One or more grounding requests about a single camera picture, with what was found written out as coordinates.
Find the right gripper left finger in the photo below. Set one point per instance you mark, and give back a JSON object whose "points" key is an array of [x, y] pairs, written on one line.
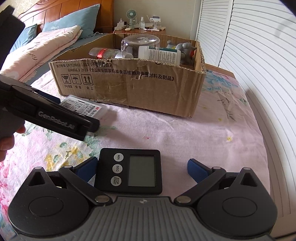
{"points": [[78, 178]]}

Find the small desk fan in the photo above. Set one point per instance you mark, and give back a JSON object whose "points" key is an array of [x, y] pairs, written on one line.
{"points": [[131, 14]]}

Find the black digital timer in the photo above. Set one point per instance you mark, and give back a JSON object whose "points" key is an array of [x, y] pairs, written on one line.
{"points": [[129, 171]]}

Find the clear plastic case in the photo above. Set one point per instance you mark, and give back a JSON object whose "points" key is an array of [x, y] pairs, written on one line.
{"points": [[84, 107]]}

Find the pink floral quilt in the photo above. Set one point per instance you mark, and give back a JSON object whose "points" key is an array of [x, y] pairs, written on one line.
{"points": [[22, 63]]}

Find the grey rubber animal toy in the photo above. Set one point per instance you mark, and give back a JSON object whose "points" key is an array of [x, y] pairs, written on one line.
{"points": [[186, 49]]}

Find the blue pillow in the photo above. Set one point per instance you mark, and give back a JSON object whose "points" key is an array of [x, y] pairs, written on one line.
{"points": [[85, 18], [26, 36]]}

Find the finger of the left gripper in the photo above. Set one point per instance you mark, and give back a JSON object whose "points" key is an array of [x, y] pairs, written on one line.
{"points": [[47, 96]]}

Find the wooden nightstand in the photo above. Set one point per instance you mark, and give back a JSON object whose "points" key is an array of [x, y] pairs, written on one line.
{"points": [[140, 31]]}

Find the floral pink table cloth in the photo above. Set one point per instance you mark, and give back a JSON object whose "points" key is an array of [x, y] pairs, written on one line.
{"points": [[222, 132]]}

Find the white power strip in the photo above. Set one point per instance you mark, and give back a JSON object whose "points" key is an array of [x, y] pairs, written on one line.
{"points": [[120, 25]]}

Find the white bottle green label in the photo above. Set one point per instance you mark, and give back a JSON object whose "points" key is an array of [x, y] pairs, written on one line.
{"points": [[164, 55]]}

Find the white louvered closet doors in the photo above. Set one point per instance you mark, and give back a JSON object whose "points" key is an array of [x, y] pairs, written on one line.
{"points": [[255, 40]]}

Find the fish oil capsule bottle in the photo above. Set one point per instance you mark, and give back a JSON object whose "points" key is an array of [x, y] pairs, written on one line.
{"points": [[107, 53]]}

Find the person's left hand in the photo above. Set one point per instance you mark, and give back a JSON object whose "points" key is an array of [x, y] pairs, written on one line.
{"points": [[6, 144]]}

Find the clear spray bottle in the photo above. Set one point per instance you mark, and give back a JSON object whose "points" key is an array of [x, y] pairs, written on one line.
{"points": [[142, 23]]}

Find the brown cardboard box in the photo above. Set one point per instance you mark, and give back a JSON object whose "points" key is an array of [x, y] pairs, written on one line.
{"points": [[137, 83]]}

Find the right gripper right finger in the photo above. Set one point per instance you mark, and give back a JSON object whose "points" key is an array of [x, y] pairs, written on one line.
{"points": [[207, 179]]}

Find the clear plastic jar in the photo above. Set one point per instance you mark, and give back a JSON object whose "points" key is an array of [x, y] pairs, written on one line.
{"points": [[130, 45]]}

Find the wooden headboard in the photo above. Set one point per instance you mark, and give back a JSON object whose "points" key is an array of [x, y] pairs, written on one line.
{"points": [[51, 10]]}

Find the white phone stand gadget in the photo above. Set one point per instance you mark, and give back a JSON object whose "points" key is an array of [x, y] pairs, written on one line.
{"points": [[155, 20]]}

